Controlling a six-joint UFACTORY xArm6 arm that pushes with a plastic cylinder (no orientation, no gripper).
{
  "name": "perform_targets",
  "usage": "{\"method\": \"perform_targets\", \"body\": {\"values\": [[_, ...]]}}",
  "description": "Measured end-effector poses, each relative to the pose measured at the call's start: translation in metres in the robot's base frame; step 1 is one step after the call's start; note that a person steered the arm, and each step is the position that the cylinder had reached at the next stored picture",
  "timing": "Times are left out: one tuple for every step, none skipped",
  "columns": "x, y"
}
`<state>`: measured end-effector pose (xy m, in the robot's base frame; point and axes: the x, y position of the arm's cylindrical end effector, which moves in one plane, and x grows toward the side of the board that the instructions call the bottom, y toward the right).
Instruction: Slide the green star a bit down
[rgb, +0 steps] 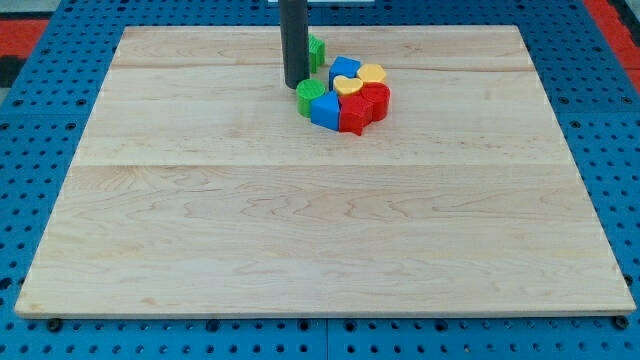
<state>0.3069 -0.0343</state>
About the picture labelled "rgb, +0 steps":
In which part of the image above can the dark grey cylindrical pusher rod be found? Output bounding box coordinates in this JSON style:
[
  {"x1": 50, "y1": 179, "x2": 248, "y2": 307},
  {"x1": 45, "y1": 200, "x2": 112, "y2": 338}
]
[{"x1": 278, "y1": 0, "x2": 310, "y2": 89}]

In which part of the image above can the green star block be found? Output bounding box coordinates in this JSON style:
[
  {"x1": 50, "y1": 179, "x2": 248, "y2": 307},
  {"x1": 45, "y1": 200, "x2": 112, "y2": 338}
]
[{"x1": 308, "y1": 34, "x2": 326, "y2": 73}]

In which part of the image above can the red star block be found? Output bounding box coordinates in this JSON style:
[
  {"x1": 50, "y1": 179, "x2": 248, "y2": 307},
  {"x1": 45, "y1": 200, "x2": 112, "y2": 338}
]
[{"x1": 339, "y1": 95, "x2": 373, "y2": 136}]

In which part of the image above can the blue cube block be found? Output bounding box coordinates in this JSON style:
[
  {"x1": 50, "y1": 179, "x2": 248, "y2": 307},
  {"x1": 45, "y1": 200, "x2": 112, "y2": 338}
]
[{"x1": 329, "y1": 56, "x2": 361, "y2": 90}]

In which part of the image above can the green cylinder block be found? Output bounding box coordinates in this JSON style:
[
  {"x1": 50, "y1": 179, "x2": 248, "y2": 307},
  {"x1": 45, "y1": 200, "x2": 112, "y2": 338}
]
[{"x1": 296, "y1": 78, "x2": 326, "y2": 118}]

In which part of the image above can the yellow heart block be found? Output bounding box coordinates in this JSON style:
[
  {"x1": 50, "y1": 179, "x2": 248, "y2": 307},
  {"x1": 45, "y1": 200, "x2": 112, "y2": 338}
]
[{"x1": 333, "y1": 75, "x2": 364, "y2": 96}]

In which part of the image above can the blue pentagon block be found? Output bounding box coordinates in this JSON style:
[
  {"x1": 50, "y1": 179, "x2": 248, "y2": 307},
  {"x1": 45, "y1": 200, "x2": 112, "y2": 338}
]
[{"x1": 310, "y1": 91, "x2": 340, "y2": 131}]

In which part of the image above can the red cylinder block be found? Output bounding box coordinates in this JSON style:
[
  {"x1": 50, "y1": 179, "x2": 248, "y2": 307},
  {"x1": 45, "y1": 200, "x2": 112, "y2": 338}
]
[{"x1": 361, "y1": 82, "x2": 391, "y2": 122}]

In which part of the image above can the light wooden board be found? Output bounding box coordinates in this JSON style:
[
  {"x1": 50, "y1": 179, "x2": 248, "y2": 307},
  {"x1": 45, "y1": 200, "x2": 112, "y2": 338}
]
[{"x1": 15, "y1": 25, "x2": 636, "y2": 319}]

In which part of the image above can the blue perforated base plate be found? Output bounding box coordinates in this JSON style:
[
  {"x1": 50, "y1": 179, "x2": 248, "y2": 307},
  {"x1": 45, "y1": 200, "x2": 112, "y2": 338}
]
[{"x1": 1, "y1": 0, "x2": 639, "y2": 359}]

